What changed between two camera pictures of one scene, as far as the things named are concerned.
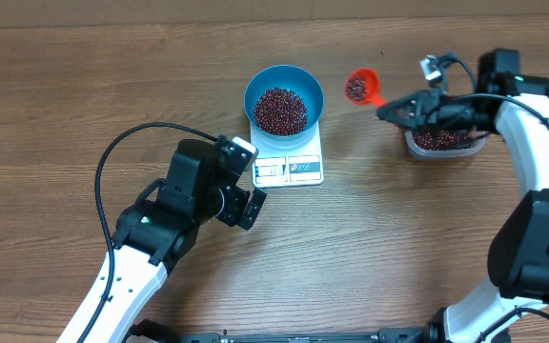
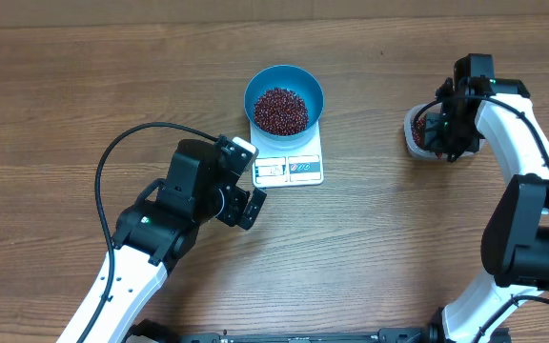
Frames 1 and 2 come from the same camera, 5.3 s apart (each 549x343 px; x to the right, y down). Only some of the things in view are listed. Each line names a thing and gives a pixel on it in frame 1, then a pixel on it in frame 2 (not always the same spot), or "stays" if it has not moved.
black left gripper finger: x=253 y=209 stays
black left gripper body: x=225 y=206 stays
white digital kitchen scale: x=274 y=167 stays
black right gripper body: x=445 y=113 -> x=452 y=135
